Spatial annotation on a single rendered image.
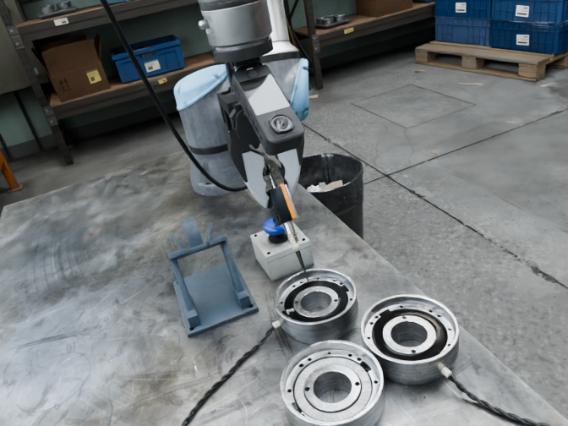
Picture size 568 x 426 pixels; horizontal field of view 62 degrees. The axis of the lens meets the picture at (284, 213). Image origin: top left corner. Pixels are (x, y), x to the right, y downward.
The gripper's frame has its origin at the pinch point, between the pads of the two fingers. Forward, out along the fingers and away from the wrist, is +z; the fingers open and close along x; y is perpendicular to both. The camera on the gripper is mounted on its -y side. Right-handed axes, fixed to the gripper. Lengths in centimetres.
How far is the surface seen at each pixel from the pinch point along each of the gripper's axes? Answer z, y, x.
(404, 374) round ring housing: 10.8, -24.7, -3.2
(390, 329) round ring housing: 10.3, -19.0, -5.0
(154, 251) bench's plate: 13.2, 19.7, 18.8
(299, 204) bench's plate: 13.2, 18.8, -8.4
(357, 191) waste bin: 56, 87, -52
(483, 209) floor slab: 93, 98, -118
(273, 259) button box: 9.4, 0.3, 2.4
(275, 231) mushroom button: 6.2, 2.1, 0.8
